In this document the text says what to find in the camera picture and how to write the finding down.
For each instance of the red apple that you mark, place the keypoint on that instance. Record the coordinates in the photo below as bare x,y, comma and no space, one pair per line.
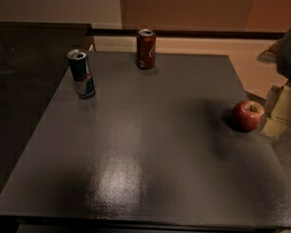
246,115

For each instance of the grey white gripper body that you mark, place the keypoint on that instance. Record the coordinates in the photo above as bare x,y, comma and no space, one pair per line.
290,56

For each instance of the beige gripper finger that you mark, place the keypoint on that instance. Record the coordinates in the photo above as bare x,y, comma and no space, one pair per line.
275,123
272,98

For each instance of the red coke can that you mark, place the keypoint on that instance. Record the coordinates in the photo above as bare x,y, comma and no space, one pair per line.
145,50

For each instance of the blue silver redbull can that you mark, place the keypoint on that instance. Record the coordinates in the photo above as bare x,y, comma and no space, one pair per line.
81,73

